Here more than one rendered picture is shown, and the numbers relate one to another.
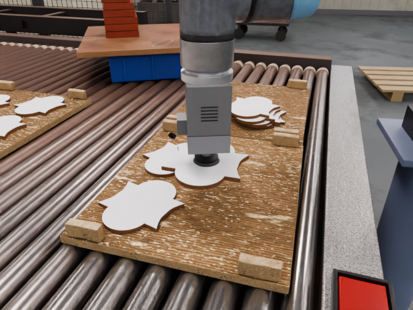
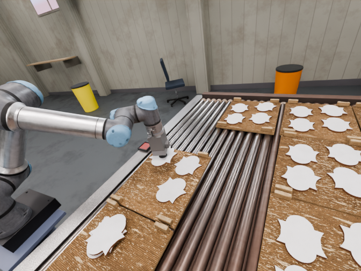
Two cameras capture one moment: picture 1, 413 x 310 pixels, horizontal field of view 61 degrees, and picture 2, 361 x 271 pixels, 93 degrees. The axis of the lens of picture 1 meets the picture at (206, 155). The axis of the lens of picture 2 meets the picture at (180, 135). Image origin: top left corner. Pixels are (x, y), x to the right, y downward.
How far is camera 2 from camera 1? 117 cm
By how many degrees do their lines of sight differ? 115
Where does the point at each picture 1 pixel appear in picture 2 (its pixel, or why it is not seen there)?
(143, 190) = (186, 169)
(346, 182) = (113, 180)
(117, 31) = not seen: outside the picture
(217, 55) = not seen: hidden behind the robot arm
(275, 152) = (126, 193)
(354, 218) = (127, 166)
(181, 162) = (171, 154)
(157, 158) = (180, 189)
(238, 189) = (153, 172)
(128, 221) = (191, 158)
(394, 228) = not seen: hidden behind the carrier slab
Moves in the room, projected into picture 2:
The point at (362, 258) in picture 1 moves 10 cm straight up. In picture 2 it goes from (136, 156) to (131, 143)
